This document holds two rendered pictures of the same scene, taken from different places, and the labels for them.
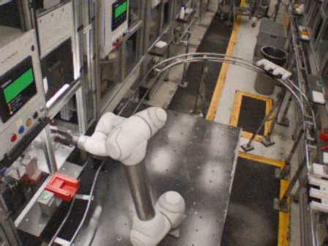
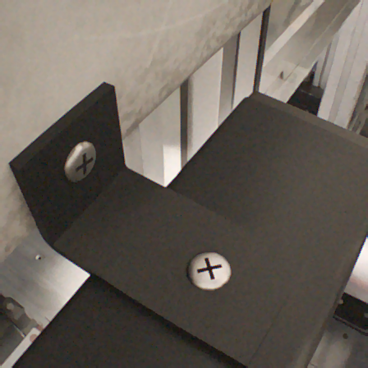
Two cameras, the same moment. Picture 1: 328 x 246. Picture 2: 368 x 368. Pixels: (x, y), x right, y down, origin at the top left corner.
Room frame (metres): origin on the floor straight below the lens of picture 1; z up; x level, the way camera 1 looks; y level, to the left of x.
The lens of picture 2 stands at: (1.15, 0.58, 1.42)
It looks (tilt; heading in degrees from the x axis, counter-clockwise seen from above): 51 degrees down; 20
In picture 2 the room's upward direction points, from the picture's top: straight up
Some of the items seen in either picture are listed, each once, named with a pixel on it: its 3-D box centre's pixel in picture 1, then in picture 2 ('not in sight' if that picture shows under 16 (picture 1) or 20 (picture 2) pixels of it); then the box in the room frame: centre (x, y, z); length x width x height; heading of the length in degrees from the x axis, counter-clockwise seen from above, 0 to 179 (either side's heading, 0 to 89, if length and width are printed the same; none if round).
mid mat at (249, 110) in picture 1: (252, 114); not in sight; (3.32, -1.15, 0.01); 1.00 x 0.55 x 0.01; 167
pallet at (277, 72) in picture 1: (273, 71); not in sight; (2.99, -1.13, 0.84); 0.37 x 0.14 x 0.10; 45
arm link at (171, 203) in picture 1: (170, 209); not in sight; (1.13, -0.10, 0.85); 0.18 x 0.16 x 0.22; 148
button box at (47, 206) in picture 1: (45, 202); not in sight; (0.97, 0.57, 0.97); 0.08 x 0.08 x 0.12; 77
